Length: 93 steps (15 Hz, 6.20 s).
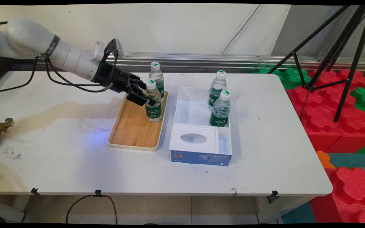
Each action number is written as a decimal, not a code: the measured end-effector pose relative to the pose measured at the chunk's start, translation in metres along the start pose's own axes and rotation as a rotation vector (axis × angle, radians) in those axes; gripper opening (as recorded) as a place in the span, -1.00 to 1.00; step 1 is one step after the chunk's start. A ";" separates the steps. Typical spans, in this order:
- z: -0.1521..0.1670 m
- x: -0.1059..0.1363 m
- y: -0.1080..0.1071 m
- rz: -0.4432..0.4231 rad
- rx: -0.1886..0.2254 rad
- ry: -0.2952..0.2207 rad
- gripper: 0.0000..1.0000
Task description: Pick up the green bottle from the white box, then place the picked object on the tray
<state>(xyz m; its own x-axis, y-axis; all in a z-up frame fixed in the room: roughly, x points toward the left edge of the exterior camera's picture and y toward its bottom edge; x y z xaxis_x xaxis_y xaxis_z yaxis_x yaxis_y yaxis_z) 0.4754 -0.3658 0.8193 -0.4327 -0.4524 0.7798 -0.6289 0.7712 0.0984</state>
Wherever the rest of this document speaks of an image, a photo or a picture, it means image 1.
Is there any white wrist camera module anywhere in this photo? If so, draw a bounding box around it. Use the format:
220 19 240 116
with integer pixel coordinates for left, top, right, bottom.
91 38 124 62

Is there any orange foam piece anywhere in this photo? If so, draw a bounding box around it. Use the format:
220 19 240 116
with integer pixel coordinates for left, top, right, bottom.
316 150 336 169

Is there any wooden tray cream rim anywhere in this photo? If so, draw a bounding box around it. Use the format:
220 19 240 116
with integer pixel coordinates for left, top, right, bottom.
107 90 169 152

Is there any teal foam mat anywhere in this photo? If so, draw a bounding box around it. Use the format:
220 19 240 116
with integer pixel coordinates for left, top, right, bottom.
327 153 365 168

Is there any thin black tripod cable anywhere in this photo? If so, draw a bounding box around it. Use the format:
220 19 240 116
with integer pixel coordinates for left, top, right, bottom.
300 89 312 121

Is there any black cable under table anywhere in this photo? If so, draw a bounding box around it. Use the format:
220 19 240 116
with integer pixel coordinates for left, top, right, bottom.
66 194 118 225

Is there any aluminium wall rail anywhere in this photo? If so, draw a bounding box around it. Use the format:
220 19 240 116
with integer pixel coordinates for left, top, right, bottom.
11 52 365 73

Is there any black tripod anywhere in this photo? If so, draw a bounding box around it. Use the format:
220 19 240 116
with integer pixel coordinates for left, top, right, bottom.
266 5 365 123

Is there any thin black hanging cable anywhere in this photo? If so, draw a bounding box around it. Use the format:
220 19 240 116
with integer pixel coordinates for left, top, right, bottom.
0 56 39 94

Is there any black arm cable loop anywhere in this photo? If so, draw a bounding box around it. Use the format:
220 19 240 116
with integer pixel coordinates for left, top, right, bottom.
45 57 114 93

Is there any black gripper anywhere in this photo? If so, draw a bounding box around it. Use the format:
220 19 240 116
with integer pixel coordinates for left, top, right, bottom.
92 61 157 107

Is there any red foam block flower top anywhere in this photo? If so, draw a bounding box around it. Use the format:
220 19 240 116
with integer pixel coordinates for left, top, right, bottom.
309 167 365 224

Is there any small water bottle green label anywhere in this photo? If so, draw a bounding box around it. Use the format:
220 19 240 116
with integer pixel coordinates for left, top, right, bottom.
210 90 231 128
208 70 227 110
144 80 163 123
149 62 165 102

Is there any white table leg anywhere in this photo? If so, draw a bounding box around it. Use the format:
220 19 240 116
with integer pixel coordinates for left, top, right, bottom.
256 196 317 224

